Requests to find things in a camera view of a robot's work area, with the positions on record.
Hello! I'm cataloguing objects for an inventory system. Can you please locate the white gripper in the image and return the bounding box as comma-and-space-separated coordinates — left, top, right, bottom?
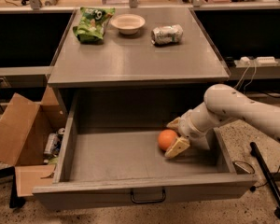
165, 109, 209, 159

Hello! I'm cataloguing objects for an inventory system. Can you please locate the black pole on floor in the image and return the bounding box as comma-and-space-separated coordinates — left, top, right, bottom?
250, 142, 280, 219

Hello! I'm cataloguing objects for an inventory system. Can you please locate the green chip bag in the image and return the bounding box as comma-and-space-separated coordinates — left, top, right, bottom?
73, 7, 115, 44

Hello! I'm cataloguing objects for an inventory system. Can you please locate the white power strip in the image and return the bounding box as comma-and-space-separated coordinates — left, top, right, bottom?
238, 56, 278, 66

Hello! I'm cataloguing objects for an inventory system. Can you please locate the brown cardboard box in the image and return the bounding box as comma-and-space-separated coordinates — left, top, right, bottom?
0, 87, 66, 197

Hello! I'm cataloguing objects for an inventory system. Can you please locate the grey cabinet counter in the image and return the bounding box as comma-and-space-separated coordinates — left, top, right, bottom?
48, 7, 231, 117

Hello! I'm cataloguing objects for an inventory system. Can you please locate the white bowl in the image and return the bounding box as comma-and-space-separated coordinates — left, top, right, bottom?
111, 14, 146, 35

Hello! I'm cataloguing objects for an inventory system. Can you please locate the black drawer handle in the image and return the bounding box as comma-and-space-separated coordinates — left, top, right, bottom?
130, 188, 166, 204

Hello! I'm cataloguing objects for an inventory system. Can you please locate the bottle in cardboard box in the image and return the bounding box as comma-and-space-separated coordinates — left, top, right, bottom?
44, 133, 59, 155

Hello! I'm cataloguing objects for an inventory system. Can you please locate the grey open drawer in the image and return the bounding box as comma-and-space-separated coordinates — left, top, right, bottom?
32, 89, 258, 211

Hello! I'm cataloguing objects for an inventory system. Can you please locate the orange fruit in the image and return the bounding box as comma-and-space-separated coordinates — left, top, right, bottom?
158, 129, 177, 151

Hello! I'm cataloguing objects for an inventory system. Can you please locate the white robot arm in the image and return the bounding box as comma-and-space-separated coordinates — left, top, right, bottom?
165, 84, 280, 159

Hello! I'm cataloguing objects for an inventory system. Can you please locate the crushed silver soda can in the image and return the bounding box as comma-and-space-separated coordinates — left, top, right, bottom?
151, 24, 183, 45

